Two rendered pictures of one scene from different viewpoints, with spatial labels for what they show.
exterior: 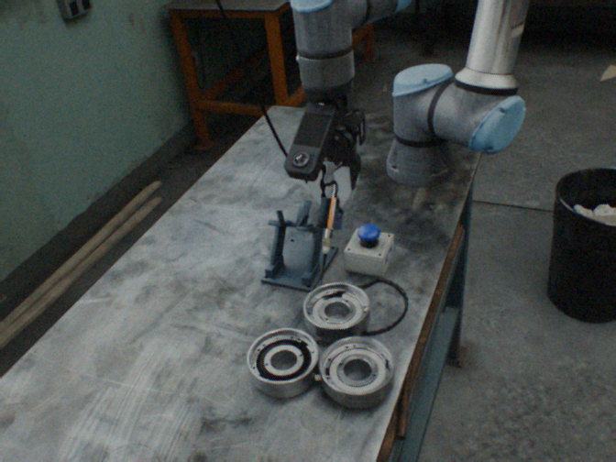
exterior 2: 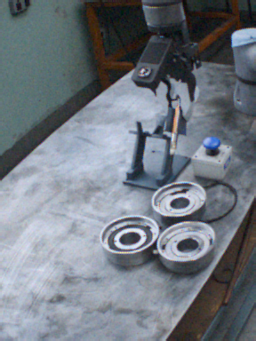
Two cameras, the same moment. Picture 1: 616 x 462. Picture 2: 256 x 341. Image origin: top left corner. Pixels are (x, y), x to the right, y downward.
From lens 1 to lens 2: 0.14 m
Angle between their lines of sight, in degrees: 9
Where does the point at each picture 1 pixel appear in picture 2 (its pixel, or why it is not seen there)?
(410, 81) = (241, 36)
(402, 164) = (244, 98)
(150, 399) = (29, 258)
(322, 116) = (162, 44)
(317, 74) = (156, 16)
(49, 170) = not seen: outside the picture
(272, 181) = (143, 107)
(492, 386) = not seen: outside the picture
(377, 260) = (217, 166)
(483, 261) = not seen: outside the picture
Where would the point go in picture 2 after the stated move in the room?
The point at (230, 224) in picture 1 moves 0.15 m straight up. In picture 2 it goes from (104, 138) to (92, 86)
